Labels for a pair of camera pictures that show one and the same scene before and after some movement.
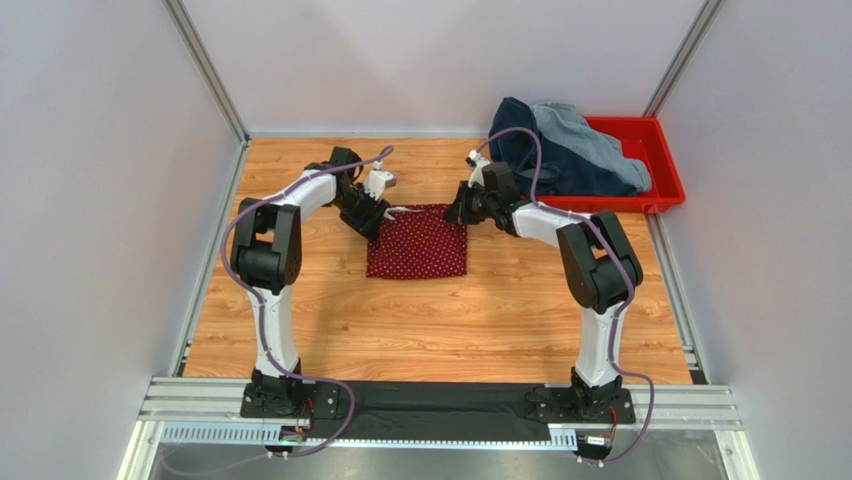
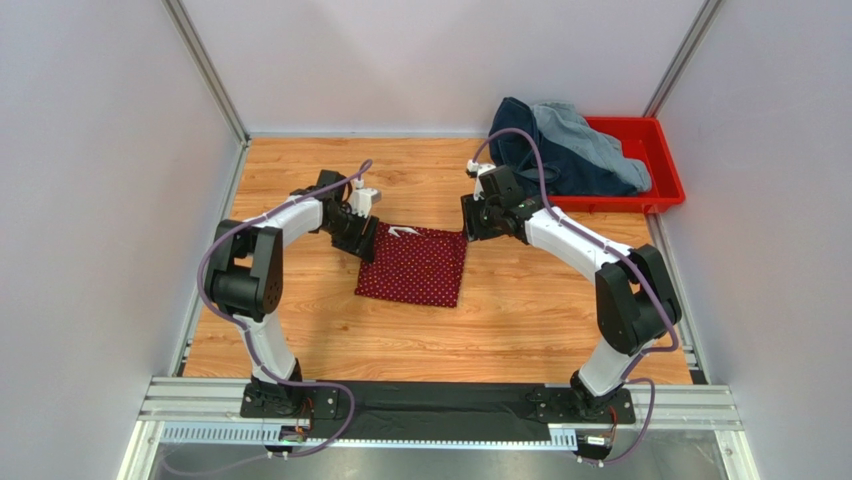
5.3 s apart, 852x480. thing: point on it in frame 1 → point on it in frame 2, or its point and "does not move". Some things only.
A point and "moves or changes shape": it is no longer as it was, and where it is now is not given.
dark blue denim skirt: (563, 173) does not move
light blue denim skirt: (562, 125) does not move
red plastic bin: (641, 138) does not move
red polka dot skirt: (419, 245) moves or changes shape
